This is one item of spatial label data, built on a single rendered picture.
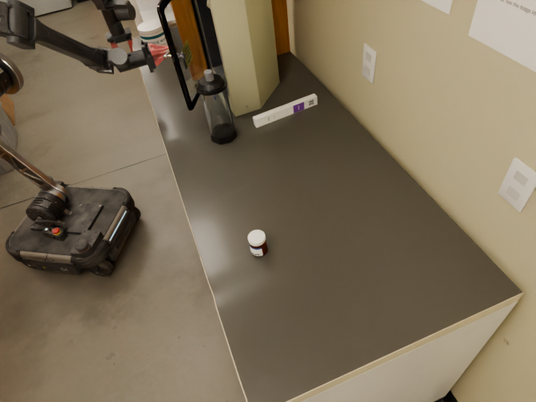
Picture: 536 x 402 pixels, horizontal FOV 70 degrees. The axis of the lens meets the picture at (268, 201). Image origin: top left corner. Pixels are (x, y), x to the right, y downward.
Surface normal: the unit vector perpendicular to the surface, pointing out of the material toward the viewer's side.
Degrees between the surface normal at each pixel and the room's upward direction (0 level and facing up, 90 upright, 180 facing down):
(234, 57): 90
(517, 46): 90
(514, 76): 90
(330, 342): 0
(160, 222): 0
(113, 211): 0
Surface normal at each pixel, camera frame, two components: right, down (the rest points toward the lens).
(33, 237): -0.11, -0.66
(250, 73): 0.36, 0.66
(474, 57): -0.93, 0.34
